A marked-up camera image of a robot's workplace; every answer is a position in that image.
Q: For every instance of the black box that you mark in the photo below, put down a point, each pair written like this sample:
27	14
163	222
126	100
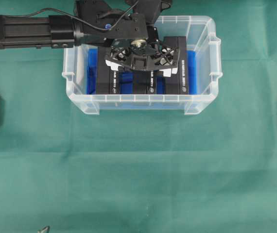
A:
178	84
144	82
107	81

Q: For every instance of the blue cloth liner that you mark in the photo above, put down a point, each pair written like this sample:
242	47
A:
127	77

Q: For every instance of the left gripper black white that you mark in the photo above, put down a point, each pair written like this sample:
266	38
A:
150	54

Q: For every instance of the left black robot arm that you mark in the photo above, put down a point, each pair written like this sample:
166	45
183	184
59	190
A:
128	37

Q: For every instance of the clear plastic storage case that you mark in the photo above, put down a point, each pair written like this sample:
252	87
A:
200	32

